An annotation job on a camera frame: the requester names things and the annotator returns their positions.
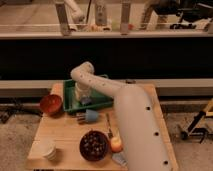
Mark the yellow black cart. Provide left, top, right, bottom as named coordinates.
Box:
left=178, top=98, right=213, bottom=143

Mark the orange bowl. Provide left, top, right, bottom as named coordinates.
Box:
left=39, top=94, right=62, bottom=116

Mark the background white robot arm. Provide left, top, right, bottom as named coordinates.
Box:
left=64, top=0, right=85, bottom=23

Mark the green plastic tray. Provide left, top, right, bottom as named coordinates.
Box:
left=63, top=79, right=113, bottom=115

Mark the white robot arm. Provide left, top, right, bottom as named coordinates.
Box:
left=70, top=62, right=172, bottom=171

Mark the blue cup with brush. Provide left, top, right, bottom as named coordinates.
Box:
left=76, top=109, right=99, bottom=124

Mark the crumpled plastic wrapper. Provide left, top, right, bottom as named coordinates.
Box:
left=112, top=152, right=127, bottom=166

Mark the dark brown speckled bowl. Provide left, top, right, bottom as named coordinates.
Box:
left=79, top=130, right=109, bottom=161

